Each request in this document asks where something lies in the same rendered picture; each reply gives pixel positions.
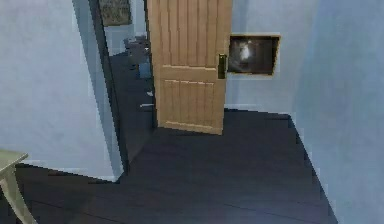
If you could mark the dark framed wall picture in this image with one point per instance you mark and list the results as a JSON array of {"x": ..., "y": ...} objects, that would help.
[{"x": 253, "y": 55}]

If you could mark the light wooden room door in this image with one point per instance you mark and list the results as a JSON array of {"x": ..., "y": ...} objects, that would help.
[{"x": 188, "y": 63}]

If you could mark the brown framed wall picture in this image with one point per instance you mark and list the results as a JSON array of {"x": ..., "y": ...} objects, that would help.
[{"x": 115, "y": 11}]

